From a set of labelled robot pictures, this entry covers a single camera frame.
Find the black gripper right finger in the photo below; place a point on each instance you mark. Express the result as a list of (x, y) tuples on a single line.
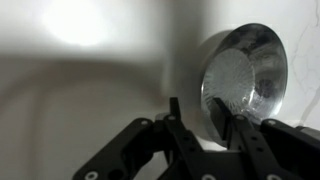
[(286, 150)]

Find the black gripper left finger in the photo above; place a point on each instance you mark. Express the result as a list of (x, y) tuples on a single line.
[(186, 143)]

